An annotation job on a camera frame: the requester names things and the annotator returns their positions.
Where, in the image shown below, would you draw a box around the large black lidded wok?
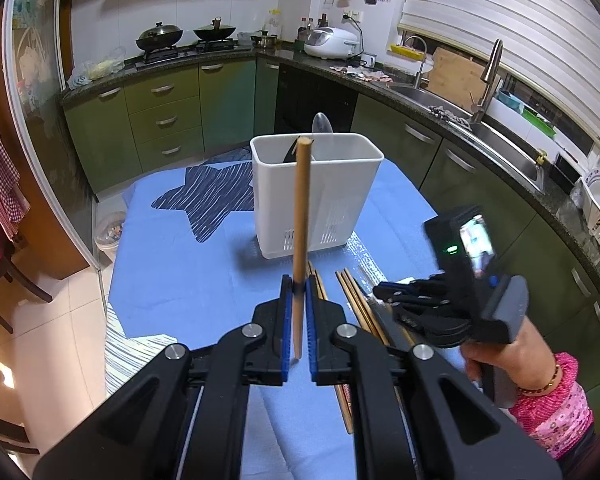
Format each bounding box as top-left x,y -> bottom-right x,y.
135,21 -> 184,52

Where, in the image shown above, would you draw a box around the curved steel faucet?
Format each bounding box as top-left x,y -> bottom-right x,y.
402,36 -> 428,88

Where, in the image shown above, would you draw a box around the person's right hand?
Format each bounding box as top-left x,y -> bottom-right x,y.
462,317 -> 561,392

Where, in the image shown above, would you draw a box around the dark chopstick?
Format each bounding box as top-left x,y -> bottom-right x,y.
365,300 -> 416,348

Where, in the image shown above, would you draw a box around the tall steel faucet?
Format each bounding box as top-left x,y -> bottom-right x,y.
472,39 -> 504,123

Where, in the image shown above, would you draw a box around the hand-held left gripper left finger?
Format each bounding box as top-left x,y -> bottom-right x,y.
32,275 -> 293,480

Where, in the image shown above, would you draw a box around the green container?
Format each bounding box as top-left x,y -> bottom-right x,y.
522,107 -> 556,138

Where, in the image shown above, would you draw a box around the black built-in appliance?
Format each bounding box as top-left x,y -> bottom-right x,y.
274,62 -> 358,136

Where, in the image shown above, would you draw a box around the food scraps on counter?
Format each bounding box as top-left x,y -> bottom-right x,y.
330,64 -> 393,84

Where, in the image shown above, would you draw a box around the teal container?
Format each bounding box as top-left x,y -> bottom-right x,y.
497,89 -> 526,113

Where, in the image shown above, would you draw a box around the white window blind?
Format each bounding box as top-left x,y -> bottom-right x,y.
397,0 -> 600,148

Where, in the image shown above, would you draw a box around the green base cabinets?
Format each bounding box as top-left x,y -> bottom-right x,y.
62,57 -> 600,421

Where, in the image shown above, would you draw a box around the cluster of sauce bottles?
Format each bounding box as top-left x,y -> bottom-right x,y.
297,12 -> 331,43

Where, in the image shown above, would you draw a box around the bead bracelet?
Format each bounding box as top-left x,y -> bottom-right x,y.
517,362 -> 563,396

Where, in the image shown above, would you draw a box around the blue star tablecloth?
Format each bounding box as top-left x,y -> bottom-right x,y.
107,157 -> 461,480

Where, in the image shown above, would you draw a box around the black utensil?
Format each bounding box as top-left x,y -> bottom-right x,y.
280,136 -> 306,166

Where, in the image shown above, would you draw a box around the dark granite countertop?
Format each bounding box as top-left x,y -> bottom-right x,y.
60,42 -> 600,291

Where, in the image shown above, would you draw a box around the glass sliding door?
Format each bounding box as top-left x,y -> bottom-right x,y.
0,0 -> 101,271

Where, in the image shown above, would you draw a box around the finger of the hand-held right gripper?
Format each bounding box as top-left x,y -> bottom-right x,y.
372,275 -> 461,311
387,305 -> 473,348

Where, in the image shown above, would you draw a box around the wooden cutting board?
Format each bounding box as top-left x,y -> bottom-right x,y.
426,47 -> 501,111

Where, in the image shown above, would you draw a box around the clear plastic bag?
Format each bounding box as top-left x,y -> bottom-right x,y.
69,47 -> 127,83

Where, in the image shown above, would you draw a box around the clear trash bin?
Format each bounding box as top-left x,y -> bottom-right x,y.
94,211 -> 127,263

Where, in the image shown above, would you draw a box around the small steel pot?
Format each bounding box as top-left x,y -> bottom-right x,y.
250,30 -> 279,50

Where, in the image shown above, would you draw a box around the grey dishcloth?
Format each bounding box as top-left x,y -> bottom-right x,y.
427,104 -> 473,128

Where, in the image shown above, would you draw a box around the white rice cooker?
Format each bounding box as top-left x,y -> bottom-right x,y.
304,26 -> 363,58

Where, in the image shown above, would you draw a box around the dark wooden chair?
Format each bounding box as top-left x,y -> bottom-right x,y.
0,210 -> 53,333

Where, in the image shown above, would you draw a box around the striped white tablecloth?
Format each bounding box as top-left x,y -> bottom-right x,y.
104,305 -> 181,396

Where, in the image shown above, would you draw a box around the black gas stove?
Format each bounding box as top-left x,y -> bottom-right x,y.
134,40 -> 241,68

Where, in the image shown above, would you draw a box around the steel kitchen sink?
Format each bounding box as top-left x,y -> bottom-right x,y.
390,84 -> 548,193

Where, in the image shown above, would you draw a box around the green cabinet drawer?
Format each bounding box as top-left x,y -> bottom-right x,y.
135,132 -> 205,171
129,105 -> 203,143
125,70 -> 201,113

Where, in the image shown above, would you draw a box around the white plastic utensil holder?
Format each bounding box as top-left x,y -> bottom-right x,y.
250,133 -> 385,260

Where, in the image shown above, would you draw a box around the small black lidded wok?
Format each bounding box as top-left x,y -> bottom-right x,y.
193,17 -> 236,42

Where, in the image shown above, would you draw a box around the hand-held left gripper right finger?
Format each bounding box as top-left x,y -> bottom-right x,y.
305,275 -> 563,480

